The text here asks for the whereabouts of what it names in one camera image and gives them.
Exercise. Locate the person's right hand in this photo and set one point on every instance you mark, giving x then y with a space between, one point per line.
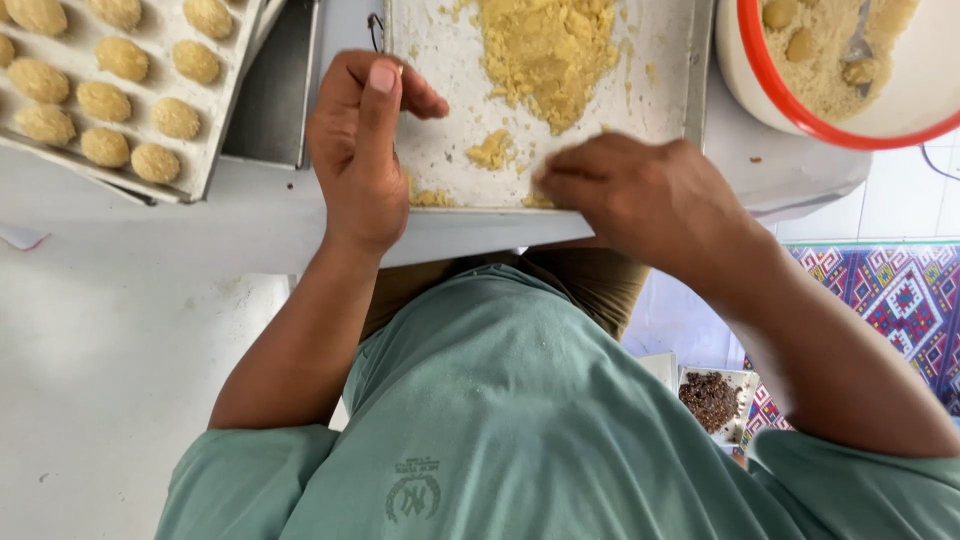
652 202

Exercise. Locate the person's left hand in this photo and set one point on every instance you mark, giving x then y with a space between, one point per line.
352 172

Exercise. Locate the person's right fingers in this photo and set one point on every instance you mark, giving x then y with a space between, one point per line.
566 176

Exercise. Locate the small yellow dough lump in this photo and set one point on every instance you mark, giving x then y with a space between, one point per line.
491 150

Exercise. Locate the person's brown trousers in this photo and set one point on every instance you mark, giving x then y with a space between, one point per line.
592 285

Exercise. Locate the large yellow dough heap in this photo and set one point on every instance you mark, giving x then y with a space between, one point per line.
547 52

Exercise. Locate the metal work tray with crumbs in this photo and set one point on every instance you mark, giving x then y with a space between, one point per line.
442 142

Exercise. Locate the flat dough scrap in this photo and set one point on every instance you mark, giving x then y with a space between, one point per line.
433 198

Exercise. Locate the small white tray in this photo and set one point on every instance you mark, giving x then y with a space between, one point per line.
660 369

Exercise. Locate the person's green shirt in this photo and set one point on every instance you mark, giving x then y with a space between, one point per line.
487 420

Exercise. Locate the brown chocolate sprinkles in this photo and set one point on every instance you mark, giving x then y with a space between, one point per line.
709 399

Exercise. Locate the crumbly dough in bowl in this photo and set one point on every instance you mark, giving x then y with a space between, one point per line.
821 82

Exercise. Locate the small tray of sprinkles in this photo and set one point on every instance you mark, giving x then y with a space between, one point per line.
742 386

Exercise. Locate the empty dark metal tray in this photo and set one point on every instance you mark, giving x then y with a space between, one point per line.
266 97

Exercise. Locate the metal spoon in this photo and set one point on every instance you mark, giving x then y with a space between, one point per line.
857 46

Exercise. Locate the colourful patterned mat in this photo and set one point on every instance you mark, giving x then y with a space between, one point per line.
900 300

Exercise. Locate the white bowl with red rim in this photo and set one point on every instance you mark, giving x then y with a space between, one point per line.
922 82

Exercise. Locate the metal baking tray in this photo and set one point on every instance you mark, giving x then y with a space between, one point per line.
161 82

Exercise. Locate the rows of shaped dough pieces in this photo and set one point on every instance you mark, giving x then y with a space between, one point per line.
105 101

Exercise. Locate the white paper scrap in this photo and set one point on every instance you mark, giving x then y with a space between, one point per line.
21 236

